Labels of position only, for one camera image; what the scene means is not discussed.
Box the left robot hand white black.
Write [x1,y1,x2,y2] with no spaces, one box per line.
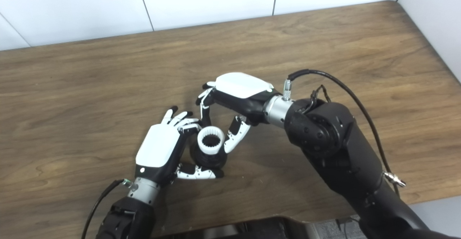
[135,106,224,188]

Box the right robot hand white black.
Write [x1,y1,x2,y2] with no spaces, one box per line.
[196,72,282,154]

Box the white plastic ring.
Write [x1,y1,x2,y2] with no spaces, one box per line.
[197,127,225,155]

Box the round black plastic part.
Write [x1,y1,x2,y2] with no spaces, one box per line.
[189,138,228,171]

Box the black robot torso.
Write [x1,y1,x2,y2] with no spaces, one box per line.
[151,216,322,239]

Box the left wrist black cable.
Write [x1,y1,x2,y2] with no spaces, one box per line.
[81,179,134,239]

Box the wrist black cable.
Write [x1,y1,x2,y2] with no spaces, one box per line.
[283,69,407,197]
[81,179,134,239]

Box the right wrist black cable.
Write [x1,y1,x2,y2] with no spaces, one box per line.
[283,69,407,197]

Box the right arm thin black wire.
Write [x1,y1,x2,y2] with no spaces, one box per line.
[306,85,332,114]

